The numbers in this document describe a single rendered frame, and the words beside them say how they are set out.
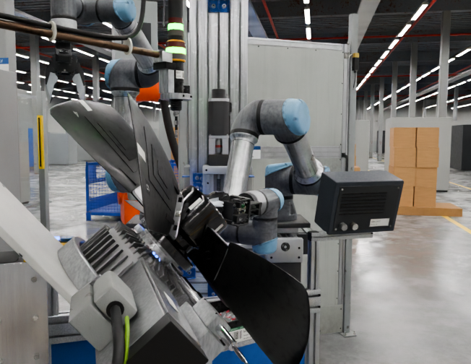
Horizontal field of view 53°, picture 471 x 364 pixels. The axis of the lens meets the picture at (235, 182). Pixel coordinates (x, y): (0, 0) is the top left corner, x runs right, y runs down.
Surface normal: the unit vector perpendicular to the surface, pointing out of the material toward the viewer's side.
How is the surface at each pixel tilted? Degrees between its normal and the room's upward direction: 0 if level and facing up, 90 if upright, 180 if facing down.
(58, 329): 90
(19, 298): 90
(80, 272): 59
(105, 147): 54
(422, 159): 90
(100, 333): 90
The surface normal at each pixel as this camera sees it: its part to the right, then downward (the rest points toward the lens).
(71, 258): -0.40, -0.62
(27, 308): 0.30, 0.09
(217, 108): 0.04, 0.09
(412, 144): -0.18, 0.09
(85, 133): 0.68, -0.53
